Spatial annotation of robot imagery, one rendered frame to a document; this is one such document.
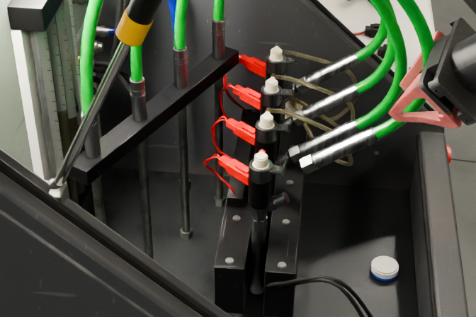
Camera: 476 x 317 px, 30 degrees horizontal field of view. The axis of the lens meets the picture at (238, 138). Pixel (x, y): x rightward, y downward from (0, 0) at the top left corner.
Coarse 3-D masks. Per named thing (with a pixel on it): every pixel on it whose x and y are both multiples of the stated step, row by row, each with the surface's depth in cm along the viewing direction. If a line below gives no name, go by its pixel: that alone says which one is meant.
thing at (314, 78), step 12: (216, 0) 118; (216, 12) 119; (216, 24) 120; (384, 24) 117; (216, 36) 121; (384, 36) 118; (216, 48) 122; (372, 48) 120; (348, 60) 121; (360, 60) 121; (324, 72) 123; (336, 72) 122
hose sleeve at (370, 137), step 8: (368, 128) 99; (352, 136) 100; (360, 136) 99; (368, 136) 99; (336, 144) 101; (344, 144) 100; (352, 144) 100; (360, 144) 99; (368, 144) 99; (320, 152) 101; (328, 152) 101; (336, 152) 100; (344, 152) 100; (352, 152) 100; (312, 160) 102; (320, 160) 101; (328, 160) 101
